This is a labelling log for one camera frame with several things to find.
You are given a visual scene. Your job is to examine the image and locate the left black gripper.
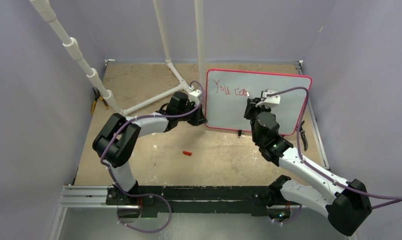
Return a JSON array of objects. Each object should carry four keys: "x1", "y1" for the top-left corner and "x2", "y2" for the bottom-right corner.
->
[{"x1": 177, "y1": 101, "x2": 207, "y2": 127}]

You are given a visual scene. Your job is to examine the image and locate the pink framed whiteboard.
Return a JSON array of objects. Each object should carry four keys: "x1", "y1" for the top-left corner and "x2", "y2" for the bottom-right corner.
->
[{"x1": 205, "y1": 69, "x2": 313, "y2": 136}]

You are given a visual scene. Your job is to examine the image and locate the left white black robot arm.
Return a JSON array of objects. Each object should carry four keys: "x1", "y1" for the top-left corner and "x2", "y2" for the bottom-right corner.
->
[{"x1": 92, "y1": 90, "x2": 207, "y2": 205}]

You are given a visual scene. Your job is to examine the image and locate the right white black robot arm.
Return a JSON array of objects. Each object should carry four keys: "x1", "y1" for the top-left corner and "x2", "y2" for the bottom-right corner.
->
[{"x1": 244, "y1": 97, "x2": 372, "y2": 236}]

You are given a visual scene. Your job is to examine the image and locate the black tool by whiteboard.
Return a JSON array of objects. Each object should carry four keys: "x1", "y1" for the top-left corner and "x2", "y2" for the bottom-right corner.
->
[{"x1": 296, "y1": 120, "x2": 309, "y2": 151}]

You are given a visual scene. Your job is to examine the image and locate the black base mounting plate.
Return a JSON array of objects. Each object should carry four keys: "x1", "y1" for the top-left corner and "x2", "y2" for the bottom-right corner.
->
[{"x1": 106, "y1": 185, "x2": 289, "y2": 218}]

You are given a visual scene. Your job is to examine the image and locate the yellow black pliers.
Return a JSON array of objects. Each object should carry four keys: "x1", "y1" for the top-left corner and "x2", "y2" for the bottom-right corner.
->
[{"x1": 91, "y1": 88, "x2": 109, "y2": 115}]

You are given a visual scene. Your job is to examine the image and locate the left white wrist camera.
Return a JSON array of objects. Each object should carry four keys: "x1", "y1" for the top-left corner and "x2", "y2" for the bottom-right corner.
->
[{"x1": 188, "y1": 89, "x2": 203, "y2": 106}]

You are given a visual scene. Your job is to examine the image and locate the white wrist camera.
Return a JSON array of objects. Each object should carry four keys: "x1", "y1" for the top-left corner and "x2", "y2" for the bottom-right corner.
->
[
  {"x1": 256, "y1": 89, "x2": 281, "y2": 109},
  {"x1": 188, "y1": 89, "x2": 203, "y2": 106}
]

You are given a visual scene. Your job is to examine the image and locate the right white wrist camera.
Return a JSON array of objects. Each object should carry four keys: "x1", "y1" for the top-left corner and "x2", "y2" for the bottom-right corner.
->
[{"x1": 256, "y1": 89, "x2": 281, "y2": 109}]

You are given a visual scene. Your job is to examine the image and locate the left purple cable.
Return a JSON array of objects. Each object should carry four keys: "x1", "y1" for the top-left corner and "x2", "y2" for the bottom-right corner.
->
[{"x1": 99, "y1": 80, "x2": 173, "y2": 234}]

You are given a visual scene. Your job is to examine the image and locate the purple cable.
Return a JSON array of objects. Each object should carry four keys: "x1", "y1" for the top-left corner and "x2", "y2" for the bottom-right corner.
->
[
  {"x1": 267, "y1": 86, "x2": 402, "y2": 226},
  {"x1": 99, "y1": 80, "x2": 173, "y2": 234}
]

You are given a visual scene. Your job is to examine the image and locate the aluminium rail frame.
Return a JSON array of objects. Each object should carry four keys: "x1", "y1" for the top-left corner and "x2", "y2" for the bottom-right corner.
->
[{"x1": 49, "y1": 186, "x2": 345, "y2": 240}]

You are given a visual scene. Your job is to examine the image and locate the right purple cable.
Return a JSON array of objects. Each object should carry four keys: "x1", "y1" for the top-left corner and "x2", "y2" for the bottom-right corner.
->
[{"x1": 267, "y1": 86, "x2": 402, "y2": 226}]

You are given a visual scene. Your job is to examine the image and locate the white PVC pipe frame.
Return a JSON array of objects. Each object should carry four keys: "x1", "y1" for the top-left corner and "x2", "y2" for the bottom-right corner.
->
[{"x1": 30, "y1": 0, "x2": 194, "y2": 116}]

